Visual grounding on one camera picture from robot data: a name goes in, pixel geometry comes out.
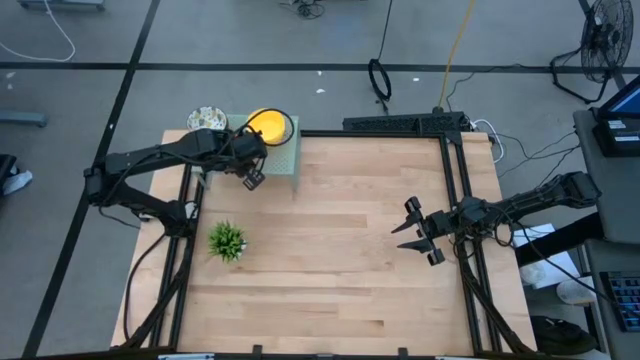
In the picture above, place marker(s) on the yellow plastic mini bowl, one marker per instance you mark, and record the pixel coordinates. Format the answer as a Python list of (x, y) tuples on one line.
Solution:
[(267, 127)]

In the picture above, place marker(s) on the artificial plant in white pot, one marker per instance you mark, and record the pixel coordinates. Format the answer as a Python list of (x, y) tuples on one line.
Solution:
[(226, 241)]

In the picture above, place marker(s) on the grey cart base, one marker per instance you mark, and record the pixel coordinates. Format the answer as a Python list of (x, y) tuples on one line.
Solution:
[(60, 4)]

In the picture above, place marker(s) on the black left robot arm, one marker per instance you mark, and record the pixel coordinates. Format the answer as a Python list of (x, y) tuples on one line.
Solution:
[(165, 152)]

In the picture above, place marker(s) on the black device with labels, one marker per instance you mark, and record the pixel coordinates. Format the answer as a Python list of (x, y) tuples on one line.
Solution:
[(617, 137)]

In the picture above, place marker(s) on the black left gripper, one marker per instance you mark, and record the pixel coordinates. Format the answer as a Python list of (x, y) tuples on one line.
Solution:
[(245, 155)]

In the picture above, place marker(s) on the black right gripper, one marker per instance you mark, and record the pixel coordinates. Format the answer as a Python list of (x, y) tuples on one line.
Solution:
[(442, 225)]

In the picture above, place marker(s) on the grey table foot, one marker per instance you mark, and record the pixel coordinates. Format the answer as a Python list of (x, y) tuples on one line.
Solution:
[(22, 119)]

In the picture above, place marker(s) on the grey keyboard desk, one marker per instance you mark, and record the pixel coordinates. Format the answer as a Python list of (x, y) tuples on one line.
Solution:
[(596, 310)]

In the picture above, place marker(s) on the monitor with blue screen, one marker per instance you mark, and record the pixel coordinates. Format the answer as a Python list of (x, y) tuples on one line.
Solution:
[(625, 100)]

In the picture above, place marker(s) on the white leaf-patterned mini bowl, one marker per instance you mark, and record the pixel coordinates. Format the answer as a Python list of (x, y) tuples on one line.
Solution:
[(206, 118)]

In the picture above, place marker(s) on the small black bracket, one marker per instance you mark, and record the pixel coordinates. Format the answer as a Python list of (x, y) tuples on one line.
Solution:
[(400, 353), (257, 351)]

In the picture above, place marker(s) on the black and white shoe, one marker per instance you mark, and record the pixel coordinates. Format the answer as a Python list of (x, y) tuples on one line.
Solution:
[(16, 181)]

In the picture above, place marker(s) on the green perforated metal shelf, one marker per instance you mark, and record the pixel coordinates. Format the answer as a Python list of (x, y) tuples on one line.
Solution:
[(285, 160)]

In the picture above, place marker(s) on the black keyboard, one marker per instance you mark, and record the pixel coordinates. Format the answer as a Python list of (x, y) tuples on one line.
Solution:
[(625, 300)]

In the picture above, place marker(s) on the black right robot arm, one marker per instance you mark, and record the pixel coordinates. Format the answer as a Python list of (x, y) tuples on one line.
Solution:
[(545, 197)]

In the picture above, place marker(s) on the black perforated metal box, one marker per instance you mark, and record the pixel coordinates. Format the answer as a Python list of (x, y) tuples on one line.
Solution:
[(405, 123)]

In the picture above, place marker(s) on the black floor fan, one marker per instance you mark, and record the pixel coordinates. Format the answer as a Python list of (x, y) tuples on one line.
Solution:
[(607, 35)]

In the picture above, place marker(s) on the white paper sheet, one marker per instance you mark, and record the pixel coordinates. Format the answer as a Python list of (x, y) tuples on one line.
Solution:
[(550, 265)]

